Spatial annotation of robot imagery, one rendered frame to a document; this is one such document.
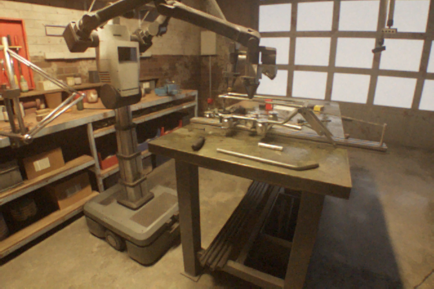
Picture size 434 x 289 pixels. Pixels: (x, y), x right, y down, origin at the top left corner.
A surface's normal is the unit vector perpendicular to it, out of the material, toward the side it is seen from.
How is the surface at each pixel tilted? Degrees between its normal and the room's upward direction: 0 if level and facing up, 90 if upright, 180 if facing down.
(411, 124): 90
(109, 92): 90
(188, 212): 90
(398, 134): 90
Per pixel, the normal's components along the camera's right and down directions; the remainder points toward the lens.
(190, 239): -0.46, 0.26
